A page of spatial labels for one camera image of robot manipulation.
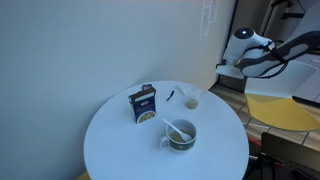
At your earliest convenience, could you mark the green white mug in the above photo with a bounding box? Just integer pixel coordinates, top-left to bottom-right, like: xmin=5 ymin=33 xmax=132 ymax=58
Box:
xmin=159 ymin=118 xmax=198 ymax=154

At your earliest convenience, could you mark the clear plastic cup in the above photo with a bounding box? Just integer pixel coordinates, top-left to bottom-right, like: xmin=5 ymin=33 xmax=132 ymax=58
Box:
xmin=176 ymin=85 xmax=203 ymax=110

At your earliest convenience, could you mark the black metal frame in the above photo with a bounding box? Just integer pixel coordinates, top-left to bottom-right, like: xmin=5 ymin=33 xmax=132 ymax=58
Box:
xmin=266 ymin=0 xmax=309 ymax=21

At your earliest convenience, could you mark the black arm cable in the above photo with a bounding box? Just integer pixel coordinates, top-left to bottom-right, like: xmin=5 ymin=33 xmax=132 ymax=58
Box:
xmin=248 ymin=39 xmax=289 ymax=80

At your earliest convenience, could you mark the paper sign on wall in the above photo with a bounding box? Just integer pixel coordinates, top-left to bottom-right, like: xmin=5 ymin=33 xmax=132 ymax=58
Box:
xmin=199 ymin=0 xmax=219 ymax=42

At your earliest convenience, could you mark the white plastic spoon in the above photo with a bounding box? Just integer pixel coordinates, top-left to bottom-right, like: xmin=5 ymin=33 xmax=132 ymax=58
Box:
xmin=162 ymin=118 xmax=194 ymax=144

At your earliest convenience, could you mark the black robot stand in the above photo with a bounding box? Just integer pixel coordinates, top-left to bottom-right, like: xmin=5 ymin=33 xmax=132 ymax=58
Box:
xmin=244 ymin=132 xmax=320 ymax=180

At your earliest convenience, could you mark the brown blue pasta packet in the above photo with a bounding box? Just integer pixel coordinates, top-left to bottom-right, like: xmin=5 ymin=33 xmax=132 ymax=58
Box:
xmin=128 ymin=83 xmax=158 ymax=125

